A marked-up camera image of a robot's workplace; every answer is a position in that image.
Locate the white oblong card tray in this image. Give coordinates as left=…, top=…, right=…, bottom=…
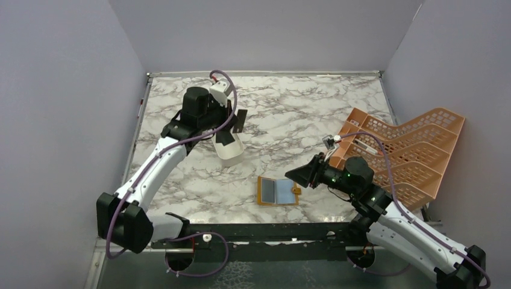
left=212, top=129, right=245, bottom=167

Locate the black metal base rail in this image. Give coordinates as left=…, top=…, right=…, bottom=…
left=150, top=220, right=375, bottom=267

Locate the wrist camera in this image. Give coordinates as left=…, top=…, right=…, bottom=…
left=209, top=80, right=233, bottom=107
left=322, top=135, right=342, bottom=151

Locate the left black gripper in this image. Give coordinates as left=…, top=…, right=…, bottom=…
left=198, top=95, right=240, bottom=132

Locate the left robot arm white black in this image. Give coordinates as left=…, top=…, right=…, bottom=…
left=96, top=82, right=237, bottom=259

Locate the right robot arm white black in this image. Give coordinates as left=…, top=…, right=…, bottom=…
left=285, top=153, right=486, bottom=288

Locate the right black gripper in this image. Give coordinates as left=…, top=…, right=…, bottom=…
left=285, top=152, right=359, bottom=196

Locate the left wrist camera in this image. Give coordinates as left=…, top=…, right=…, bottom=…
left=209, top=80, right=233, bottom=107

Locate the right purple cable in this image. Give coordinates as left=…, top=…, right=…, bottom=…
left=335, top=131, right=492, bottom=289

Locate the yellow leather card holder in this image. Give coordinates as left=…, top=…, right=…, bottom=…
left=257, top=176, right=301, bottom=207

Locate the orange plastic file rack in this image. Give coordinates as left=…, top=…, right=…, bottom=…
left=330, top=107, right=465, bottom=210

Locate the white marker in rack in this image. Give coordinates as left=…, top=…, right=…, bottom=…
left=354, top=139, right=380, bottom=155

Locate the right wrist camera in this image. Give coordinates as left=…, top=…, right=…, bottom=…
left=322, top=135, right=342, bottom=151

